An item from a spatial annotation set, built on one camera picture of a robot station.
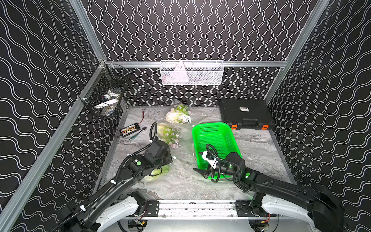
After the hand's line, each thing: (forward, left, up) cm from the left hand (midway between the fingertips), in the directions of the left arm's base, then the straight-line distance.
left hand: (171, 153), depth 74 cm
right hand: (-2, -13, +1) cm, 13 cm away
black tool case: (+42, -50, -11) cm, 66 cm away
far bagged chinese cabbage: (+38, 0, -10) cm, 40 cm away
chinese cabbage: (-4, +3, -11) cm, 12 cm away
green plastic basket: (+25, -30, -18) cm, 43 cm away
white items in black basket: (+16, +34, +16) cm, 40 cm away
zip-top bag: (+6, -6, -18) cm, 20 cm away
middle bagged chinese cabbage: (+18, -1, -10) cm, 20 cm away
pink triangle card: (+45, 0, +17) cm, 48 cm away
